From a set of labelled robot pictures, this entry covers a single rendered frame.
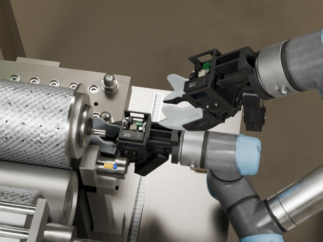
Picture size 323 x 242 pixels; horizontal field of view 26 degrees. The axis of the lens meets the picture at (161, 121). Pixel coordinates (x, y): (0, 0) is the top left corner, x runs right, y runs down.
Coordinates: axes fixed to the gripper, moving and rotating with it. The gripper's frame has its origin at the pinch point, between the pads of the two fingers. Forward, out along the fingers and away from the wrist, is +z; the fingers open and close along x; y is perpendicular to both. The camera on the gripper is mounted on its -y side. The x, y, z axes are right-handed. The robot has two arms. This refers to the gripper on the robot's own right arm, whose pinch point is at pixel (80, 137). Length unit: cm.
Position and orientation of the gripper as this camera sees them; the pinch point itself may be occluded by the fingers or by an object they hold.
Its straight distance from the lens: 140.1
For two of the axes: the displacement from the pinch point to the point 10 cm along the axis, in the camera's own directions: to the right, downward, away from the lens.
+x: -1.5, 8.5, -5.0
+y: 0.0, -5.0, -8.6
